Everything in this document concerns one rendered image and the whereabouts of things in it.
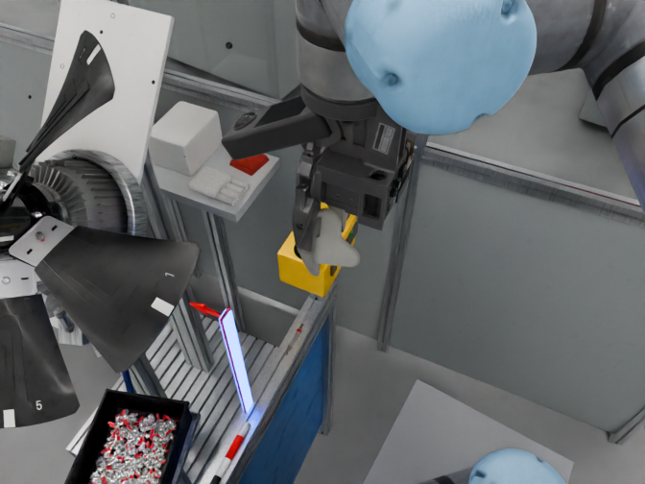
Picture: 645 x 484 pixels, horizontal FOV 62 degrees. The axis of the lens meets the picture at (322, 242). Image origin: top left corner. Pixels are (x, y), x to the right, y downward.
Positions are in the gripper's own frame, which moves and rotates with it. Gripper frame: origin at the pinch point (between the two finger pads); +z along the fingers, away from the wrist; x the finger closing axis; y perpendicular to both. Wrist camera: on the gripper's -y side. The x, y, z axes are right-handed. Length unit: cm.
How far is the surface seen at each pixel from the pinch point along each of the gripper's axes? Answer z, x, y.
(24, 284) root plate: 33, -5, -55
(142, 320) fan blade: 27.6, -4.3, -28.2
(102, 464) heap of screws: 59, -20, -35
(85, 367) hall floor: 143, 17, -106
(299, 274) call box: 39.7, 21.6, -14.6
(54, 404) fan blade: 49, -16, -45
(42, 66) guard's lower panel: 53, 71, -131
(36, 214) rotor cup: 25, 4, -56
